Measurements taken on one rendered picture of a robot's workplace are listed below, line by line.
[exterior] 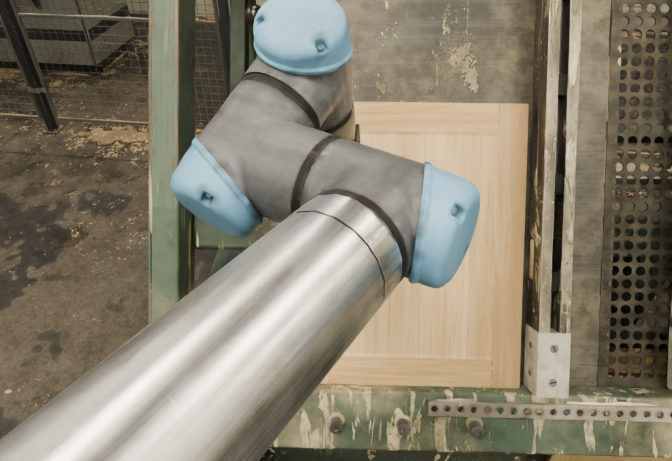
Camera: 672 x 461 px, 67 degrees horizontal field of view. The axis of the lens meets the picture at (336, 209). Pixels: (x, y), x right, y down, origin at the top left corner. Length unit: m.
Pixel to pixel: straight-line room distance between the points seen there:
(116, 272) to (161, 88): 1.81
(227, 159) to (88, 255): 2.57
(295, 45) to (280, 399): 0.26
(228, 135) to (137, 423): 0.23
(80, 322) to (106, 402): 2.40
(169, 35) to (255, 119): 0.71
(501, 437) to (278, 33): 0.92
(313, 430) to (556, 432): 0.47
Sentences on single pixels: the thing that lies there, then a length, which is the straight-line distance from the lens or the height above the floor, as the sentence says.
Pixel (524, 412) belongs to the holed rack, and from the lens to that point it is 1.12.
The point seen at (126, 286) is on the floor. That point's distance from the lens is 2.67.
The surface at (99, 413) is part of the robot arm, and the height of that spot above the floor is 1.64.
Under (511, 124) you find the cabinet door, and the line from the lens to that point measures 1.06.
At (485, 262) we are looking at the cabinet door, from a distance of 1.05.
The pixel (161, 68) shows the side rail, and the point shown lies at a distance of 1.06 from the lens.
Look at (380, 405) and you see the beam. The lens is 1.06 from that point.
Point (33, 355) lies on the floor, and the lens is 2.56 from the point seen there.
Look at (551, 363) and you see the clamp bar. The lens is 1.08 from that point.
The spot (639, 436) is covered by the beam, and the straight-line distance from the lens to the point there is 1.23.
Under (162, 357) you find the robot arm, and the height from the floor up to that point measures 1.64.
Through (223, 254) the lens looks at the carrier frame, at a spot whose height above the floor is 0.79.
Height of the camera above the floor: 1.80
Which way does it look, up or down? 38 degrees down
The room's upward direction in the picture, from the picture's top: straight up
